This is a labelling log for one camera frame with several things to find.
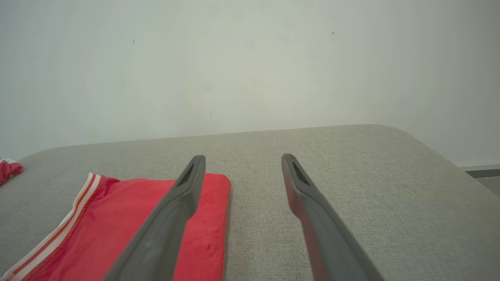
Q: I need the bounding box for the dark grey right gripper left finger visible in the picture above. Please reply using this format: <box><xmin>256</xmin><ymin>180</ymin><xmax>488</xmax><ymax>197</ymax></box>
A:
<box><xmin>103</xmin><ymin>155</ymin><xmax>207</xmax><ymax>281</ymax></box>

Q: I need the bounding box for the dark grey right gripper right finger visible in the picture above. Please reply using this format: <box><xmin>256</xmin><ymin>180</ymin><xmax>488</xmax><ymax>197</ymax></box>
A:
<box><xmin>281</xmin><ymin>153</ymin><xmax>386</xmax><ymax>281</ymax></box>

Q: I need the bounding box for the red basketball jersey white trim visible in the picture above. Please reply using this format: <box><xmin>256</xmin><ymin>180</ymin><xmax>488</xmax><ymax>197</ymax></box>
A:
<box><xmin>0</xmin><ymin>173</ymin><xmax>232</xmax><ymax>281</ymax></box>

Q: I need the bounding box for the crumpled red white garment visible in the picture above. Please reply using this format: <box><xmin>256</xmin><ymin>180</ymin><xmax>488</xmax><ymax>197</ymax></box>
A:
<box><xmin>0</xmin><ymin>158</ymin><xmax>24</xmax><ymax>185</ymax></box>

